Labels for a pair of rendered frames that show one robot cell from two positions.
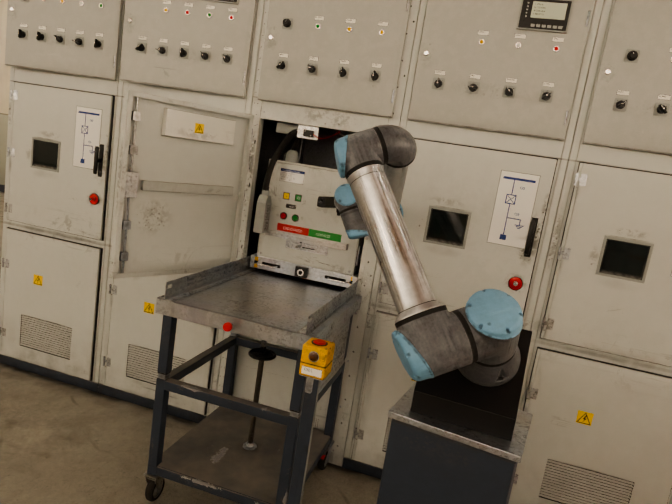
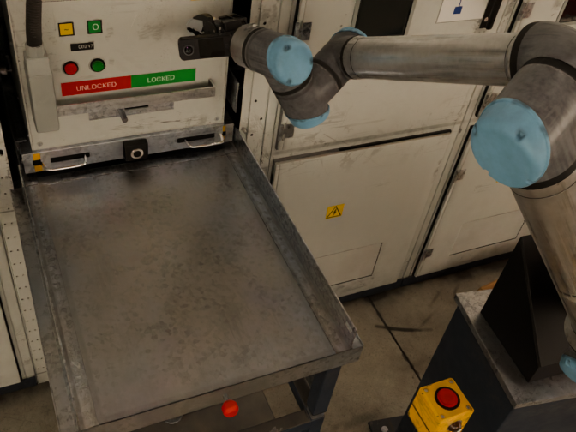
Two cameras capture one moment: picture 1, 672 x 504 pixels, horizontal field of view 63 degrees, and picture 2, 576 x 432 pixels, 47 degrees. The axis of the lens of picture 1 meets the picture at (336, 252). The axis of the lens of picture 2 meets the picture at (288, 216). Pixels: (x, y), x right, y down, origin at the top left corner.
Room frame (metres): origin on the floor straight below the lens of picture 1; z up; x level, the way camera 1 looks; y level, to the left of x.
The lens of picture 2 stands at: (1.33, 0.78, 1.98)
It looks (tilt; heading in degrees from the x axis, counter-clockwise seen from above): 43 degrees down; 315
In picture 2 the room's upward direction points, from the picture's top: 10 degrees clockwise
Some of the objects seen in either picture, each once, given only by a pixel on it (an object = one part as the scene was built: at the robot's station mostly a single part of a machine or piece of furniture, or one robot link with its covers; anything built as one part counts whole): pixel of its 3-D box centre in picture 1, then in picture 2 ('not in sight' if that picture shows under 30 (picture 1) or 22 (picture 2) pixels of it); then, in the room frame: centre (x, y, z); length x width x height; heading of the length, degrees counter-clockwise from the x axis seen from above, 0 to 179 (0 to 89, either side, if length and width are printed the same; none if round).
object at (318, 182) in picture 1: (310, 219); (130, 58); (2.55, 0.14, 1.15); 0.48 x 0.01 x 0.48; 76
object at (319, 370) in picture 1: (317, 358); (440, 411); (1.58, 0.01, 0.85); 0.08 x 0.08 x 0.10; 75
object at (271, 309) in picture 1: (269, 303); (175, 270); (2.18, 0.24, 0.82); 0.68 x 0.62 x 0.06; 165
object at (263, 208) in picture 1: (263, 213); (40, 88); (2.53, 0.36, 1.14); 0.08 x 0.05 x 0.17; 166
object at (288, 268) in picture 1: (303, 270); (132, 141); (2.56, 0.14, 0.89); 0.54 x 0.05 x 0.06; 76
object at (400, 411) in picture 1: (463, 415); (550, 337); (1.58, -0.46, 0.74); 0.38 x 0.32 x 0.02; 66
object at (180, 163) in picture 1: (185, 190); not in sight; (2.38, 0.69, 1.21); 0.63 x 0.07 x 0.74; 140
